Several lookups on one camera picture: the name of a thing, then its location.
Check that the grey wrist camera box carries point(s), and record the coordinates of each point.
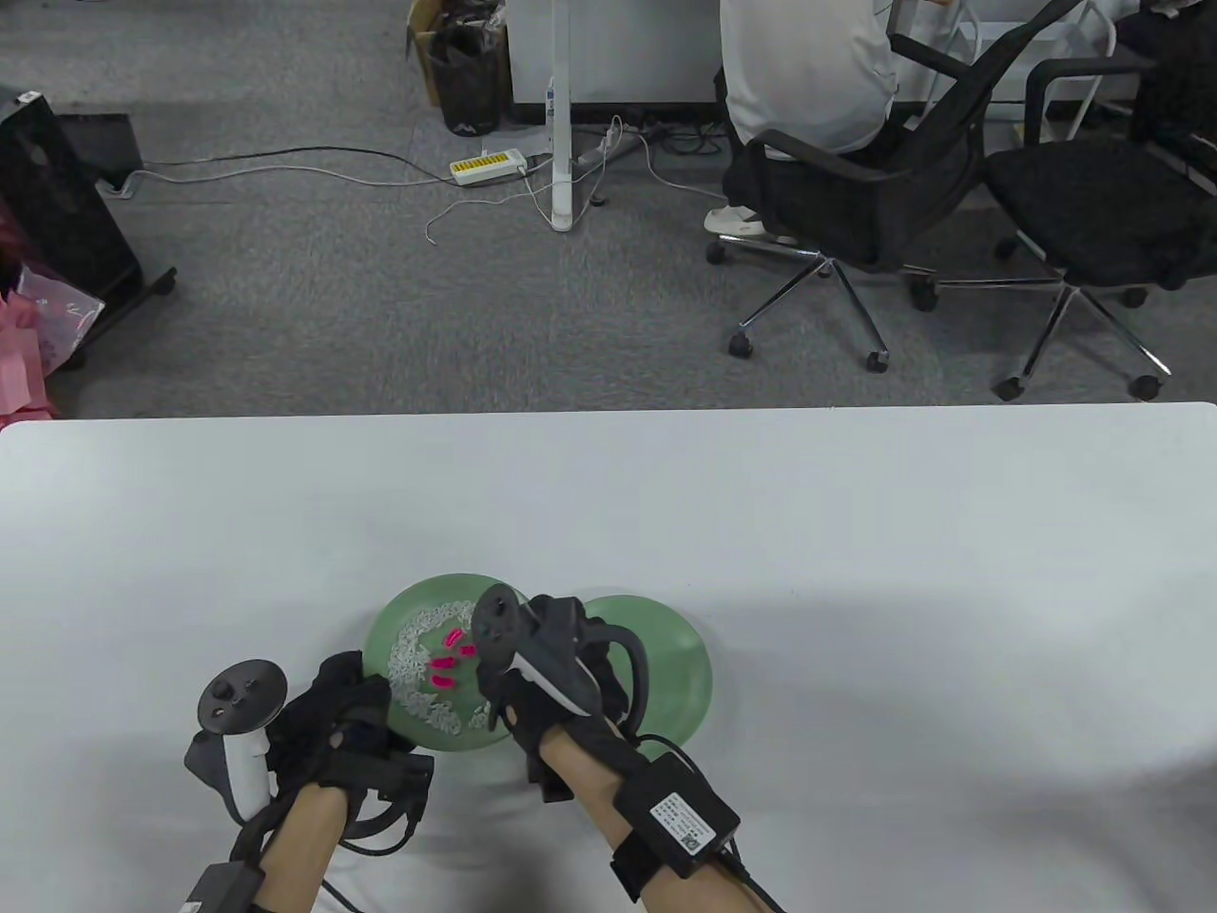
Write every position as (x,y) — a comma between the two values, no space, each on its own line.
(221,889)

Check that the black mesh office chair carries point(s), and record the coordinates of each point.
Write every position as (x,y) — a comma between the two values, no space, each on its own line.
(856,200)

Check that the white and grey controller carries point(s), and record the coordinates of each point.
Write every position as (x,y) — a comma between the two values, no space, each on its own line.
(240,732)

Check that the person's left hand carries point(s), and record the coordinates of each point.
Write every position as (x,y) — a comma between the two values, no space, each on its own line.
(328,737)

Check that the pile of white grains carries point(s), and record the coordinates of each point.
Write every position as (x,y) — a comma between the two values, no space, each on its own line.
(411,670)

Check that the pink bag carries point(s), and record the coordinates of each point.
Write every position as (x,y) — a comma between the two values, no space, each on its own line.
(19,371)

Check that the yellow and white power strip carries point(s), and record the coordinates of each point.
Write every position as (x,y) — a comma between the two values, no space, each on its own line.
(488,167)

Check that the black rolling cabinet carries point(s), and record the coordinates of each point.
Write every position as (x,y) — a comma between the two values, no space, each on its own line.
(57,209)

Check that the green plate with grains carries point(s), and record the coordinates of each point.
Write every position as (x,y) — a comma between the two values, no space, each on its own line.
(409,618)

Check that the white desk leg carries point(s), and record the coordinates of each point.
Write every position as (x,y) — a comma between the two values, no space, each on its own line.
(563,143)

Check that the cardboard box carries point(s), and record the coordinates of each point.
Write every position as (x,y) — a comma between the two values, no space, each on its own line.
(423,48)

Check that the black office chair with armrests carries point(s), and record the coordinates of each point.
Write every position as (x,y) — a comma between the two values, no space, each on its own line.
(1093,209)

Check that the empty green plate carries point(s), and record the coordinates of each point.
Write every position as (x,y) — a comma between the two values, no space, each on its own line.
(670,666)

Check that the person's right hand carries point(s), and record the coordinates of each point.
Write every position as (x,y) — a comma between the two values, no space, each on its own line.
(580,723)

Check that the white desk panel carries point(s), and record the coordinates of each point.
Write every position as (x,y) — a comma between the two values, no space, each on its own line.
(627,48)

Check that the dark grey controller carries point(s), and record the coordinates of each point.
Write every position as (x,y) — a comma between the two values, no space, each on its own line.
(532,656)

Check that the person's left fingers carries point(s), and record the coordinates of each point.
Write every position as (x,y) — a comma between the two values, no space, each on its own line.
(354,683)

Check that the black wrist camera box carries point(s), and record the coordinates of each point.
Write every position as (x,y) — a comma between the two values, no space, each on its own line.
(677,813)

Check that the person's right forearm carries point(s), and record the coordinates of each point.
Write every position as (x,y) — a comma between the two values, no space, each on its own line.
(580,775)

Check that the person's left forearm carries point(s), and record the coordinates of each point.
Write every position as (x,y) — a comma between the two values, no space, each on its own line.
(299,846)

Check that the bin with black bag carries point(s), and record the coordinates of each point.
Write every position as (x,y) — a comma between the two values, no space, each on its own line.
(468,81)

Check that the clear plastic bag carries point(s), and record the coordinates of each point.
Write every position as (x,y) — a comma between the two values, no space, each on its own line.
(62,319)

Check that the person's right fingers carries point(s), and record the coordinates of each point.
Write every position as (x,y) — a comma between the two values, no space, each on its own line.
(496,702)

